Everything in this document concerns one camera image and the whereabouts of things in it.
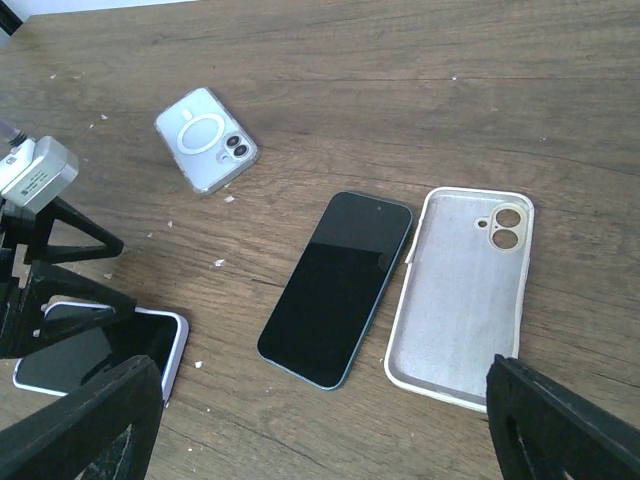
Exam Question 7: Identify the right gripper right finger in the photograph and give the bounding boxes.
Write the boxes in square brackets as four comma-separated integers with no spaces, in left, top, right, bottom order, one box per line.
[486,355,639,479]

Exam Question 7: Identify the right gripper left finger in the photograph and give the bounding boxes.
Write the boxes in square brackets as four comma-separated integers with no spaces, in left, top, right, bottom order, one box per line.
[1,356,164,479]

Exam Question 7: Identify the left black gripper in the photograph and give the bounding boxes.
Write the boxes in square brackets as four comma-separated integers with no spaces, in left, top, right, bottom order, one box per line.
[1,197,137,358]

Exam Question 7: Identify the beige phone case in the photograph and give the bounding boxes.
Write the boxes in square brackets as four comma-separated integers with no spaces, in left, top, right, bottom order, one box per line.
[384,187,535,412]

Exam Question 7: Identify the dark teal phone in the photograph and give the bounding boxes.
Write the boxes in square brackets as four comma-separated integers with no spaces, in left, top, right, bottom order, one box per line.
[257,191,413,390]

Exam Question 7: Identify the phone in clear case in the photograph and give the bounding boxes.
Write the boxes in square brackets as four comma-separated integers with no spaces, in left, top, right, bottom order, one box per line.
[154,87,260,194]

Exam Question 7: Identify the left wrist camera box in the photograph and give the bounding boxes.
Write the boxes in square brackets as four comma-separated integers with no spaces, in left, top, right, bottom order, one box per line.
[1,136,79,214]

